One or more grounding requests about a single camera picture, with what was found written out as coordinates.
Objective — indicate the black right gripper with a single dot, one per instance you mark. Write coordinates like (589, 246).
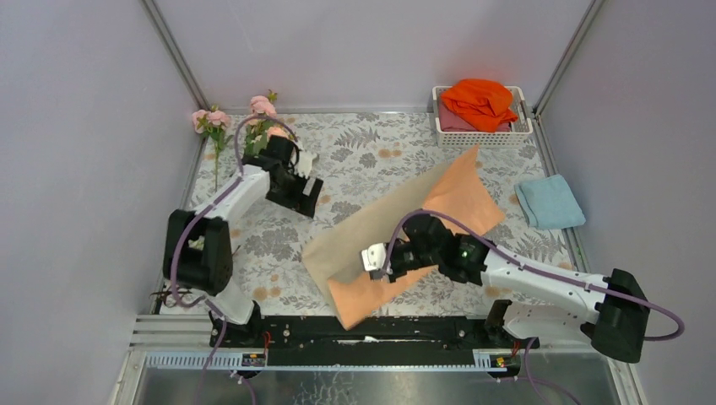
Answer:
(393, 272)

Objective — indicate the orange folded cloth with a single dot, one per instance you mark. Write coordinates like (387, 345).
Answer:
(482, 103)

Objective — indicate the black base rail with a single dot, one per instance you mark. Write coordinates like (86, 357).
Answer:
(440, 341)

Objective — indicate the light blue towel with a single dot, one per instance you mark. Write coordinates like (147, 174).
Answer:
(549, 204)

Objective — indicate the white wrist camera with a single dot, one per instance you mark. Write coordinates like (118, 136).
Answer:
(373, 257)
(303, 162)

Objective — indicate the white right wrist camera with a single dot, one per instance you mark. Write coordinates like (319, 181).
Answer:
(373, 257)

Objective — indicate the pink fake flower stem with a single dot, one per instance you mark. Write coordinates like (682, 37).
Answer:
(213, 124)

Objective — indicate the floral patterned table mat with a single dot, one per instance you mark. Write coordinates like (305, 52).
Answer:
(362, 157)

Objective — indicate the white perforated plastic basket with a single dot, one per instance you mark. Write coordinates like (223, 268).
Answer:
(519, 130)

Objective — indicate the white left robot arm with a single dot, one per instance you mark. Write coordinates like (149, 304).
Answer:
(199, 246)

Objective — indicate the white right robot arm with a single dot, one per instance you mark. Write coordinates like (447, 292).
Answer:
(608, 312)

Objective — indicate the pink fake flower bunch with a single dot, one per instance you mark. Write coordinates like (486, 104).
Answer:
(259, 130)

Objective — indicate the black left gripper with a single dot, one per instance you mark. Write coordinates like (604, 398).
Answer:
(300, 202)

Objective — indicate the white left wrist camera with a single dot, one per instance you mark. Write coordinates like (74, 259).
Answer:
(303, 162)

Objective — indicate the pink folded cloth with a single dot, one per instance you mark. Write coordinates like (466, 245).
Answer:
(450, 122)

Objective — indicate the brown kraft wrapping paper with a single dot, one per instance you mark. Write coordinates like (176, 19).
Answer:
(333, 258)

